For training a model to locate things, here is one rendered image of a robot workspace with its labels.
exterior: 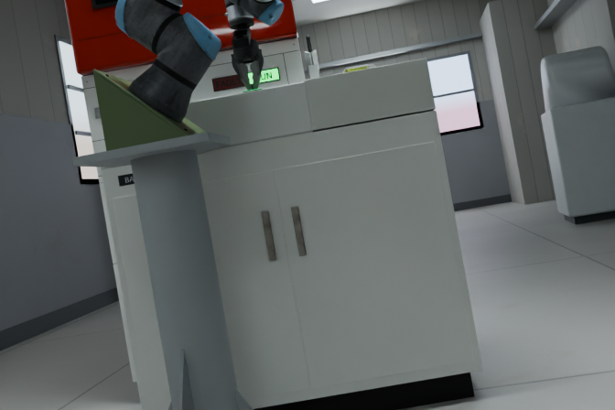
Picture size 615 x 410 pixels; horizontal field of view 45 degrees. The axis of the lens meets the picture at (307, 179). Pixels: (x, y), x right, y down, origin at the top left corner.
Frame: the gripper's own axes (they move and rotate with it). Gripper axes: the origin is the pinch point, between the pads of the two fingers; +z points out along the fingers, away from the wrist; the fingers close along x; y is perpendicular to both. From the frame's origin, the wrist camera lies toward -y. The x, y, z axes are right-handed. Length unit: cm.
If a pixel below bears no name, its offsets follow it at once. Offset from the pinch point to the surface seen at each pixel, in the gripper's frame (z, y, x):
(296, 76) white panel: -10, 58, -13
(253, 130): 12.3, -4.1, 1.3
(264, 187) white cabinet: 28.6, -4.4, 1.0
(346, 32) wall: -206, 962, -92
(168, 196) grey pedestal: 27, -40, 21
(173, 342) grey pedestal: 61, -39, 26
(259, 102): 5.0, -4.1, -1.5
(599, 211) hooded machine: 91, 419, -240
